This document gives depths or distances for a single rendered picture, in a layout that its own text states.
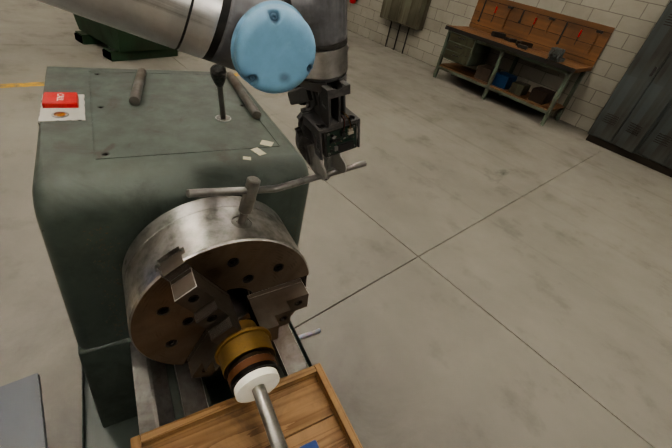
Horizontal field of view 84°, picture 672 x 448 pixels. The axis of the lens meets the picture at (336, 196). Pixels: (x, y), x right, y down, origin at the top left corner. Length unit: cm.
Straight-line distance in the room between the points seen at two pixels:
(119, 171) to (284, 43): 47
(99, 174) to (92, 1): 42
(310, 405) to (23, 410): 59
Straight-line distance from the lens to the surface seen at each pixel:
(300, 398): 85
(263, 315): 68
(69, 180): 73
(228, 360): 63
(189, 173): 73
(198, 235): 62
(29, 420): 106
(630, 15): 698
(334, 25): 52
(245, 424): 82
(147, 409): 88
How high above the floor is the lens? 164
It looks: 34 degrees down
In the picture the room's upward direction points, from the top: 13 degrees clockwise
